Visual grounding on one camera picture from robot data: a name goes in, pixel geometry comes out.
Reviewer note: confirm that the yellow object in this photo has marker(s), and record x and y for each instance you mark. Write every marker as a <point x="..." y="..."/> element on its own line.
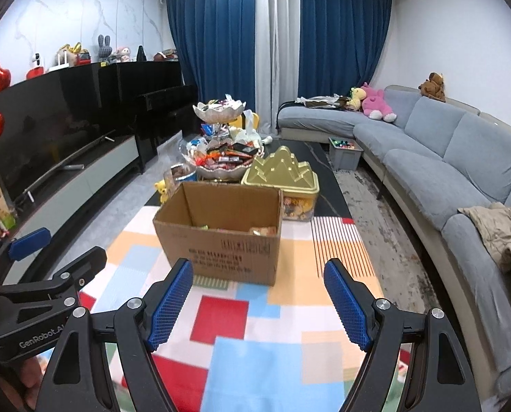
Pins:
<point x="249" y="121"/>

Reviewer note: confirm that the grey television cabinet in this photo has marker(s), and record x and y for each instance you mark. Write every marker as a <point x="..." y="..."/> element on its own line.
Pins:
<point x="88" y="171"/>

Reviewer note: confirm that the brown plush toy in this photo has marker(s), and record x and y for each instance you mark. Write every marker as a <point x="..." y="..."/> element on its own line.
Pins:
<point x="433" y="86"/>

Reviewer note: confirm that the brown cardboard box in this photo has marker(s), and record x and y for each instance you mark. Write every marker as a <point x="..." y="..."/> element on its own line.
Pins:
<point x="221" y="244"/>

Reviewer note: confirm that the white sheer curtain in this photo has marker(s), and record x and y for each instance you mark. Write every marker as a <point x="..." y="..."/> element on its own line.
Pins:
<point x="277" y="47"/>

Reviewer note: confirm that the pink pig plush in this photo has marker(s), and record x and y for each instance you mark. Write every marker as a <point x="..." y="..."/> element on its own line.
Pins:
<point x="122" y="53"/>

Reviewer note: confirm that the black television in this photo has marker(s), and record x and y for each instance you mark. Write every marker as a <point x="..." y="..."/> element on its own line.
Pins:
<point x="53" y="128"/>

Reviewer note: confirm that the grey rabbit plush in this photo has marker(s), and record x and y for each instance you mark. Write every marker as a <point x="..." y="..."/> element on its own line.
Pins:
<point x="104" y="49"/>

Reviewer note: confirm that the grey corner sofa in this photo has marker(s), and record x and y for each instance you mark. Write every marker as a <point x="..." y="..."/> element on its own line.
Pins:
<point x="453" y="150"/>

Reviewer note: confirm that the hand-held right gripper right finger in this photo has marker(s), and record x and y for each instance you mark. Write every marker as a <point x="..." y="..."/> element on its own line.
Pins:
<point x="348" y="304"/>

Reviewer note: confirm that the white tiered snack tray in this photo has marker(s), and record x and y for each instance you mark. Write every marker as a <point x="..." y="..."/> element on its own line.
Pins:
<point x="221" y="137"/>

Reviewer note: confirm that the dark clothes pile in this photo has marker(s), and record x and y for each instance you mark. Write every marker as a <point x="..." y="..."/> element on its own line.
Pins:
<point x="320" y="101"/>

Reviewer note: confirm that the gold mountain-shaped tin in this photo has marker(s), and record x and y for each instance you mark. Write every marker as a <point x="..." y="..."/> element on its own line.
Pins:
<point x="281" y="176"/>

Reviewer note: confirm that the grey storage bin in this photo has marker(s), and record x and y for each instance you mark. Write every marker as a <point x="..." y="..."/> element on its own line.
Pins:
<point x="345" y="156"/>

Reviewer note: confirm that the pink plush toy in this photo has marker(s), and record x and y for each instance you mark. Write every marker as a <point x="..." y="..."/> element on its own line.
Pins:
<point x="375" y="102"/>

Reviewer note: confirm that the printed green beige box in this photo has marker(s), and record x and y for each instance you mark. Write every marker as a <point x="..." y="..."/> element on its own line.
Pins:
<point x="0" y="206"/>

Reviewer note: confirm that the yellow plush toy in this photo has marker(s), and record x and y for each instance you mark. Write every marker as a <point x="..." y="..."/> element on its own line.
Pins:
<point x="356" y="96"/>

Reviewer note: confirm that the colourful patchwork tablecloth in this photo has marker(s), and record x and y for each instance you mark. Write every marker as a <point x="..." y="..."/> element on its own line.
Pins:
<point x="259" y="352"/>

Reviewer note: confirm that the black piano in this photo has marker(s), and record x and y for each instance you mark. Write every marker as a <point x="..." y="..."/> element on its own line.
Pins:
<point x="161" y="103"/>

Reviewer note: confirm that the beige quilted jacket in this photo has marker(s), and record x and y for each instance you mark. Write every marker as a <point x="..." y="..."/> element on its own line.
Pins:
<point x="504" y="236"/>

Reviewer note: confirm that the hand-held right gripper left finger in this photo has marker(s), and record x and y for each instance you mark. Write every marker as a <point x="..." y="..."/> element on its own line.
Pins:
<point x="169" y="304"/>

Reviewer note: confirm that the person's left hand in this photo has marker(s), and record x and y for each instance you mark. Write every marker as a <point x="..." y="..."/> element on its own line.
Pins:
<point x="23" y="377"/>

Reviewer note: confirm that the white security camera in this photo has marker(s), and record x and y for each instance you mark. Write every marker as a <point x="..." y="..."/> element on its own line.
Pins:
<point x="35" y="62"/>

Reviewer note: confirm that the blue curtain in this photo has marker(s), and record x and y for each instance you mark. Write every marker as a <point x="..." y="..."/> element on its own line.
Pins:
<point x="212" y="43"/>
<point x="345" y="38"/>

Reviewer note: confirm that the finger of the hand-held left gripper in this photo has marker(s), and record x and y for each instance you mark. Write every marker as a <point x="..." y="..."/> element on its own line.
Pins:
<point x="30" y="242"/>
<point x="83" y="266"/>

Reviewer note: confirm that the small yellow bear toy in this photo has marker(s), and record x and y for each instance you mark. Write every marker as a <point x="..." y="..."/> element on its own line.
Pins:
<point x="163" y="189"/>

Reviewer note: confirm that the grey patterned rug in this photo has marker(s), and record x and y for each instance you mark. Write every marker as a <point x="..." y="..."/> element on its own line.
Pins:
<point x="388" y="206"/>

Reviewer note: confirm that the black cone ornament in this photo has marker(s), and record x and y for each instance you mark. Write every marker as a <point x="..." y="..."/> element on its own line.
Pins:
<point x="141" y="53"/>

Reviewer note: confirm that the clear plastic jar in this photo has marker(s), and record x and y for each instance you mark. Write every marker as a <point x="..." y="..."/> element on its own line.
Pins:
<point x="180" y="174"/>

